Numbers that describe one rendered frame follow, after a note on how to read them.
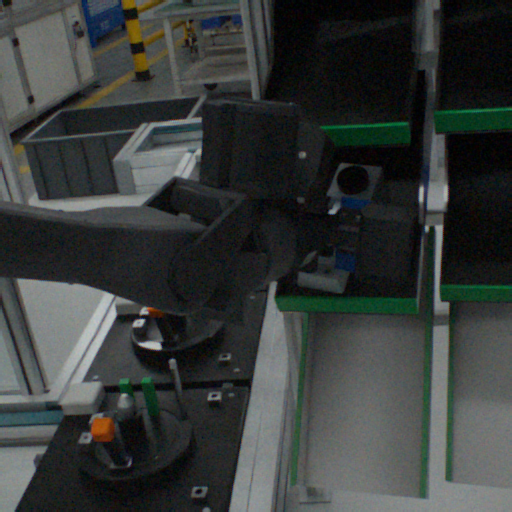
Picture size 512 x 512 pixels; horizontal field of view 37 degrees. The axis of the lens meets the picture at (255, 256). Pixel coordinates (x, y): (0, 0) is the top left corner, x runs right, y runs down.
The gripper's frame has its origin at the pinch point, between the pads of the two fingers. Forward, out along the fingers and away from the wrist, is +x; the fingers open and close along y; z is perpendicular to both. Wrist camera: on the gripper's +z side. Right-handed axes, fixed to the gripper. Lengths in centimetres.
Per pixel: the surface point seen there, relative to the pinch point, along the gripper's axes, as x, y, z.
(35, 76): 461, 428, 3
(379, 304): 3.0, -5.4, -7.1
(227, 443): 13.2, 13.3, -30.3
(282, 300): 1.6, 3.4, -8.1
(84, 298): 59, 69, -33
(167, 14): 449, 293, 56
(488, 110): 1.7, -12.6, 10.6
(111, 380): 21, 35, -30
